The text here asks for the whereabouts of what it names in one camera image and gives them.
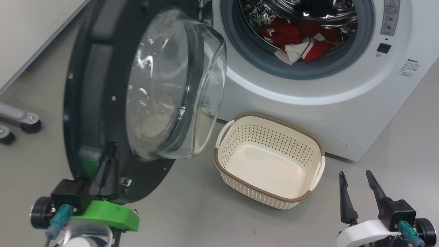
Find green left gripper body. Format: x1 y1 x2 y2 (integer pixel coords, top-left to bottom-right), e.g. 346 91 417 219
72 200 140 233

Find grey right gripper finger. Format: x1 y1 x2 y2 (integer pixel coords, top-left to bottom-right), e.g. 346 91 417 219
366 170 393 211
339 172 359 225

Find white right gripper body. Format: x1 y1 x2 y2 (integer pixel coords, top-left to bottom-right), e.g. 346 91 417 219
336 220 402 247

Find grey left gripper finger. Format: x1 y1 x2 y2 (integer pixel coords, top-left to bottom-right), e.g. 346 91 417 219
88 142 112 199
103 143 119 199

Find black round glass washer door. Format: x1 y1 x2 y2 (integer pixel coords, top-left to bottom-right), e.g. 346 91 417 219
63 0 227 205

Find red white striped shorts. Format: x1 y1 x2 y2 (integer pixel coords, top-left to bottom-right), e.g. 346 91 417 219
274 33 338 66

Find red jersey with white print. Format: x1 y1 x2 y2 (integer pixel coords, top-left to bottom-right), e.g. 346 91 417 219
260 16 343 48

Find cream perforated laundry basket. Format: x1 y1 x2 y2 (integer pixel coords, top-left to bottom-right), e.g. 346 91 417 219
214 113 325 210

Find white front-load washing machine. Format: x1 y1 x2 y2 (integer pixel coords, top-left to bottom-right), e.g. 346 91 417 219
197 0 439 162

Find metal leg with caster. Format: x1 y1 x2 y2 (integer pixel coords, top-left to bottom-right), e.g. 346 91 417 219
0 102 42 134
0 125 16 145

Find white partition panel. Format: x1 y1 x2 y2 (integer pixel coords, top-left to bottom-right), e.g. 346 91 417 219
0 0 90 97

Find grey warning label sticker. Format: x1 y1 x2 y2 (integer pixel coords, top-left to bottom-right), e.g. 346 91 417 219
380 0 401 36

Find right teal connector camera cable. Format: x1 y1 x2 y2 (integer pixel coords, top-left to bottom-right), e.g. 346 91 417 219
398 221 426 247

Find teal connector camera cable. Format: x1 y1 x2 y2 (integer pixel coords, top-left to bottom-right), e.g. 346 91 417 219
45 204 73 247
398 221 426 247

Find left teal connector camera cable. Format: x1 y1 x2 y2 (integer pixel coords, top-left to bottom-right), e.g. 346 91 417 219
45 204 73 247

